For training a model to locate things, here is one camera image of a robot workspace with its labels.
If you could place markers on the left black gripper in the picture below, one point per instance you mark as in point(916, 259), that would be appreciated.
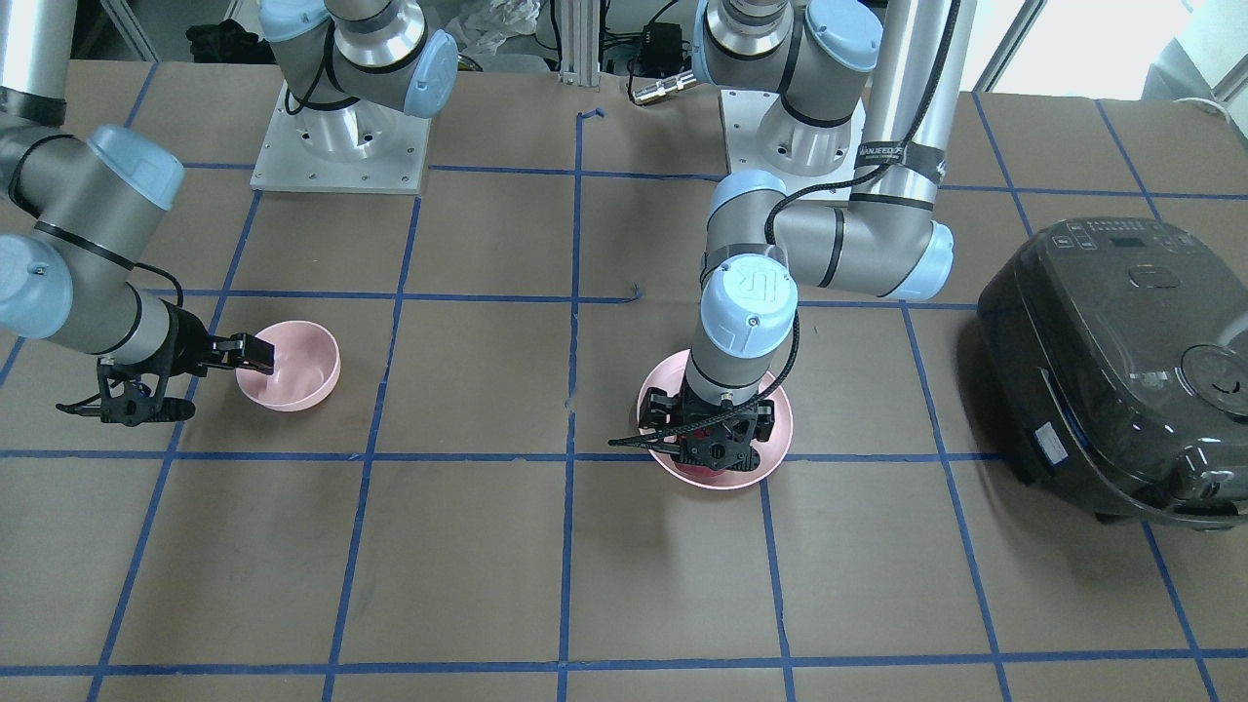
point(662, 402)

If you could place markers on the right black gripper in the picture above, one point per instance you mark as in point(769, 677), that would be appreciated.
point(185, 346)

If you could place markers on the pink bowl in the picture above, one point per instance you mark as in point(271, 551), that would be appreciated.
point(306, 370)

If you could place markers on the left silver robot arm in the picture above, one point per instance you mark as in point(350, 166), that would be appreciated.
point(872, 234)

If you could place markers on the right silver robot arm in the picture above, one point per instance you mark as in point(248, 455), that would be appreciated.
point(96, 201)

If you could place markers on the pink plate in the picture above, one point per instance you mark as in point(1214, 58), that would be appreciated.
point(738, 452)

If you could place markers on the dark grey rice cooker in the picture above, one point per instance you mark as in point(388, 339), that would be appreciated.
point(1119, 346)

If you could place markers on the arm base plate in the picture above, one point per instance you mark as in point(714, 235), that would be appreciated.
point(361, 149)
point(760, 134)

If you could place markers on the aluminium frame post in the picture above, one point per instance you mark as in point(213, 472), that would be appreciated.
point(580, 29)

